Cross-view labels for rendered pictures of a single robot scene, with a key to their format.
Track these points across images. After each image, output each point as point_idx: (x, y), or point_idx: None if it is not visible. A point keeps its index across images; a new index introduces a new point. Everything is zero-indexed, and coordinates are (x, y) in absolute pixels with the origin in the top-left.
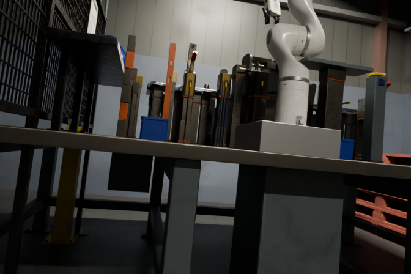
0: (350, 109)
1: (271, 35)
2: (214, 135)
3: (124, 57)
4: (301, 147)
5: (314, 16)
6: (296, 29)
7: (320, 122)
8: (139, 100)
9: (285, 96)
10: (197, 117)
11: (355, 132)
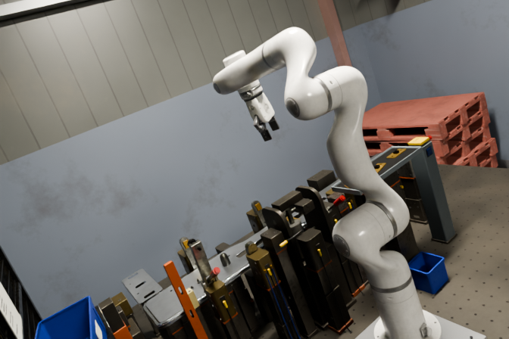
0: None
1: (349, 250)
2: (282, 334)
3: (94, 312)
4: None
5: (387, 191)
6: (377, 226)
7: (389, 241)
8: (141, 331)
9: (397, 312)
10: (238, 309)
11: None
